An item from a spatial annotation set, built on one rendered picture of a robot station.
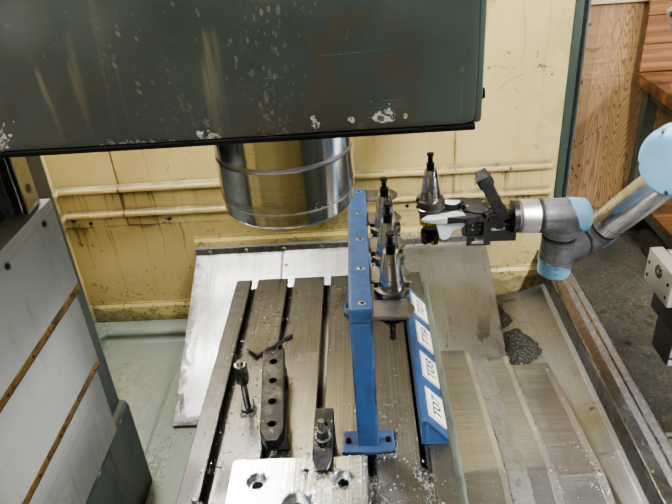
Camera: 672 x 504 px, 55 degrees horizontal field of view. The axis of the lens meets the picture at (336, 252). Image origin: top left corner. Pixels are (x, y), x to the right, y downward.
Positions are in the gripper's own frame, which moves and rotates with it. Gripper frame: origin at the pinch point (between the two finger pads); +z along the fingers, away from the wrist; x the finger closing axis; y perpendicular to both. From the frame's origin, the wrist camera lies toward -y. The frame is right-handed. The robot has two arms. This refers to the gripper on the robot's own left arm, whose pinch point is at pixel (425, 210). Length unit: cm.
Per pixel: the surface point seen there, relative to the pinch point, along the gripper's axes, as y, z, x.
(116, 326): 59, 95, 43
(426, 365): 25.4, 1.5, -21.3
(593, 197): 98, -120, 208
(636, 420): 39, -43, -25
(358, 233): -2.5, 14.7, -14.2
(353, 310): -1.9, 16.0, -39.8
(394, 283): -3.7, 9.0, -34.8
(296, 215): -31, 21, -63
